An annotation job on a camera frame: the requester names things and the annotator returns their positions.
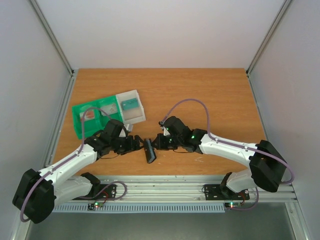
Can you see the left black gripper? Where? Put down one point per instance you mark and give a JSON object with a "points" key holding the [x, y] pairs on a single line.
{"points": [[131, 147]]}

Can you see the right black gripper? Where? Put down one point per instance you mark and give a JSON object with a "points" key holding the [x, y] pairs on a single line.
{"points": [[159, 142]]}

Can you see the black card holder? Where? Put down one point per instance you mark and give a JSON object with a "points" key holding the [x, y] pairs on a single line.
{"points": [[149, 151]]}

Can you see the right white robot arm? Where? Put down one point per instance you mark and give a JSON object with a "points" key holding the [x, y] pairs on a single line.
{"points": [[265, 167]]}

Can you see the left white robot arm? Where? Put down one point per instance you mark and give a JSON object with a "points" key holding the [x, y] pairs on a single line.
{"points": [[40, 191]]}

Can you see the teal credit card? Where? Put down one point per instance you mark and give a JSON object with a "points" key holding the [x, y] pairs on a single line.
{"points": [[129, 104]]}

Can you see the grey credit card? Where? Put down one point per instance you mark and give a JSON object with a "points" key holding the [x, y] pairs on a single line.
{"points": [[109, 109]]}

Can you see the red white card in tray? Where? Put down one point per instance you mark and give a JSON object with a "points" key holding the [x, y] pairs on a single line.
{"points": [[87, 116]]}

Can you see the clear plastic tray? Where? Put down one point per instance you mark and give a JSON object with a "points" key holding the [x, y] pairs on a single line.
{"points": [[132, 116]]}

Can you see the green plastic tray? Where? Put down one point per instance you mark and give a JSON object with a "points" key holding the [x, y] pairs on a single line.
{"points": [[94, 119]]}

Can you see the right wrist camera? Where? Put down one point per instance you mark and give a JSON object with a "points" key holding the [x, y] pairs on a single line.
{"points": [[166, 132]]}

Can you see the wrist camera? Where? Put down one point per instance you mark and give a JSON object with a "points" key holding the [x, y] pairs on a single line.
{"points": [[127, 128], [166, 132]]}

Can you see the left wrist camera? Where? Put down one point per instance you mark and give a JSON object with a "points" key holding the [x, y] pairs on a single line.
{"points": [[127, 128]]}

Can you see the aluminium rail frame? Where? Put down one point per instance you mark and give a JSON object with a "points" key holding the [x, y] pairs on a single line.
{"points": [[183, 189]]}

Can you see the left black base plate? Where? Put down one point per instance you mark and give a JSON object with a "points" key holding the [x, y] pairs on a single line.
{"points": [[107, 191]]}

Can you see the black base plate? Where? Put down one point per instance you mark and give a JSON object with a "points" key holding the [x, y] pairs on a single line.
{"points": [[214, 192], [107, 191]]}

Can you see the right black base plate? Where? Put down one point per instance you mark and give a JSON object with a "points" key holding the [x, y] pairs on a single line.
{"points": [[214, 192]]}

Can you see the grey slotted cable duct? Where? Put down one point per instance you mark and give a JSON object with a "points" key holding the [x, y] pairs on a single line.
{"points": [[137, 208]]}

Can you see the left frame post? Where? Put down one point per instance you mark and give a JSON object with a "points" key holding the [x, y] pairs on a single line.
{"points": [[48, 30]]}

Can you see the frame post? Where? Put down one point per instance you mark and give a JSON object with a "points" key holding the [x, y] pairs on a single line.
{"points": [[48, 30], [269, 34]]}

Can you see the right frame post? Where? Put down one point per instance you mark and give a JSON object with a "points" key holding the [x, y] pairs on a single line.
{"points": [[269, 34]]}

